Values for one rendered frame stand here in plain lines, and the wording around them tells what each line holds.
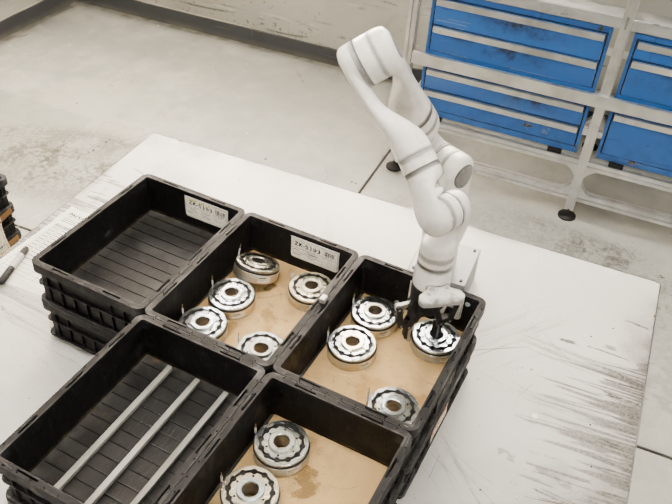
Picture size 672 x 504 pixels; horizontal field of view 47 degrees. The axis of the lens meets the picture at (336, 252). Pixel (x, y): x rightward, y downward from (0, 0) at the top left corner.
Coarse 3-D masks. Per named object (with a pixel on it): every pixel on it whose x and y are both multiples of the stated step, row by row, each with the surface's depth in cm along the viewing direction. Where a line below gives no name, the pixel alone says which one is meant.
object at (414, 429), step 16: (368, 256) 172; (352, 272) 167; (400, 272) 168; (336, 288) 163; (480, 304) 162; (304, 336) 152; (464, 336) 154; (288, 352) 148; (448, 368) 147; (304, 384) 142; (352, 400) 140; (432, 400) 141; (384, 416) 138; (416, 416) 138; (416, 432) 136
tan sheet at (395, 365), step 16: (400, 336) 167; (320, 352) 162; (384, 352) 163; (400, 352) 163; (320, 368) 159; (336, 368) 159; (368, 368) 159; (384, 368) 160; (400, 368) 160; (416, 368) 160; (432, 368) 160; (320, 384) 155; (336, 384) 156; (352, 384) 156; (368, 384) 156; (384, 384) 156; (400, 384) 157; (416, 384) 157; (432, 384) 157
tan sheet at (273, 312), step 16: (288, 272) 181; (256, 288) 176; (272, 288) 176; (256, 304) 172; (272, 304) 172; (288, 304) 173; (240, 320) 168; (256, 320) 168; (272, 320) 168; (288, 320) 169; (240, 336) 164
